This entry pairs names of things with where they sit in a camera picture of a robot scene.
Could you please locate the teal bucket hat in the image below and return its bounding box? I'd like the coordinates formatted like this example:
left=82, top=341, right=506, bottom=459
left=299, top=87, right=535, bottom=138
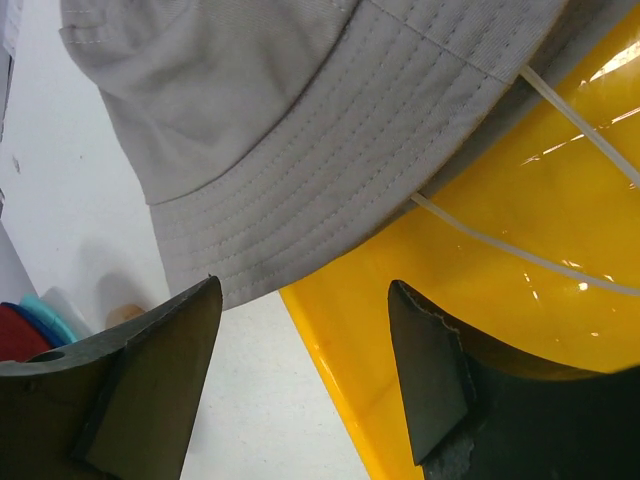
left=19, top=294, right=79, bottom=346

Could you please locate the grey cap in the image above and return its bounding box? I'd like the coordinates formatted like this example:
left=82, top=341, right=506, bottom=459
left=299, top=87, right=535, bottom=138
left=60, top=1, right=633, bottom=308

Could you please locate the yellow plastic tray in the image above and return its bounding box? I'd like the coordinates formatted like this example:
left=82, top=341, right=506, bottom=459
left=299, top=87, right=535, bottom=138
left=278, top=4, right=640, bottom=480

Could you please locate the dark red hat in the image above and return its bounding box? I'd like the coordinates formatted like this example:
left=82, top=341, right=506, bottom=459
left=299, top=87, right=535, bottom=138
left=0, top=305, right=52, bottom=362

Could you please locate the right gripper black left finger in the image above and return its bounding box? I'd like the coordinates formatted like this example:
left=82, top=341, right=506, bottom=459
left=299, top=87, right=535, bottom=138
left=1, top=277, right=221, bottom=479

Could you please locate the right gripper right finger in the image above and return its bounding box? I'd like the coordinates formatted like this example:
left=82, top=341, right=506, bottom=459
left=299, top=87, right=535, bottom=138
left=388, top=280, right=639, bottom=479

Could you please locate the wooden hat stand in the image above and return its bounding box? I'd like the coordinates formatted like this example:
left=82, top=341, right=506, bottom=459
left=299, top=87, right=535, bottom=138
left=105, top=304, right=145, bottom=329

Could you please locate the white bucket hat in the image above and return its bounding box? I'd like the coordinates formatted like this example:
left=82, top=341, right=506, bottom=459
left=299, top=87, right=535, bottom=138
left=41, top=287, right=94, bottom=339

